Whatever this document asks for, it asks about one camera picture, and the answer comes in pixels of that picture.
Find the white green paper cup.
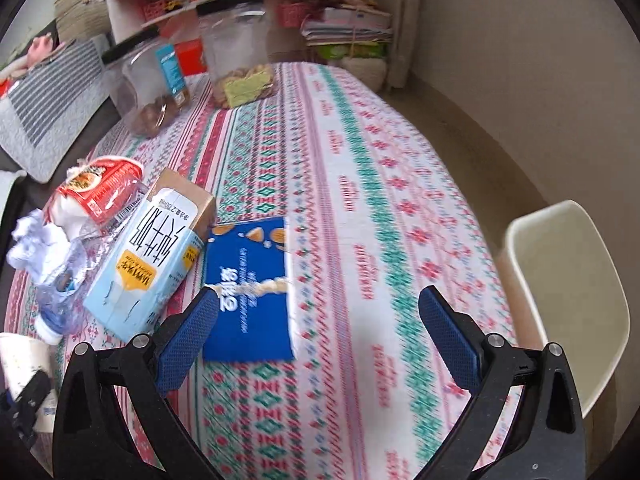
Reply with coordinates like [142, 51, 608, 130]
[0, 333, 58, 434]

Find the crushed clear plastic bottle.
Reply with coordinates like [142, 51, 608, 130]
[34, 236, 107, 347]

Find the light blue paper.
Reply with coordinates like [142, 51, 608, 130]
[6, 209, 70, 285]

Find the light blue milk carton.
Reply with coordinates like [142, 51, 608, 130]
[84, 168, 216, 342]

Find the dark blue snack packet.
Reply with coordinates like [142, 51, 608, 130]
[202, 217, 296, 363]

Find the white plastic trash bin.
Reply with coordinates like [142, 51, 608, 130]
[496, 200, 630, 415]

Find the patterned woven tablecloth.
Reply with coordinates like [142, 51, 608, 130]
[78, 62, 514, 479]

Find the striped grey sofa cover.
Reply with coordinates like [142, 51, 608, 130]
[1, 35, 110, 183]

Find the plastic jar with chestnuts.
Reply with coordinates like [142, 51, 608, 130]
[101, 25, 191, 138]

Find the pink plush pig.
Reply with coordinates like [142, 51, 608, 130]
[26, 32, 65, 68]

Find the red gift box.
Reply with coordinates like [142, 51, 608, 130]
[174, 39, 207, 76]

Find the stack of books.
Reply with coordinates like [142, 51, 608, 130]
[54, 0, 111, 42]

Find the white woven bag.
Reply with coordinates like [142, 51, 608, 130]
[340, 56, 387, 92]

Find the plastic jar with nuts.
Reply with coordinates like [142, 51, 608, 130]
[196, 0, 278, 110]

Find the pile of papers on shelf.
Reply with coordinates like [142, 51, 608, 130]
[299, 0, 394, 46]

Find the pink storage basket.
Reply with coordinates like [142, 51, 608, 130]
[278, 1, 314, 29]

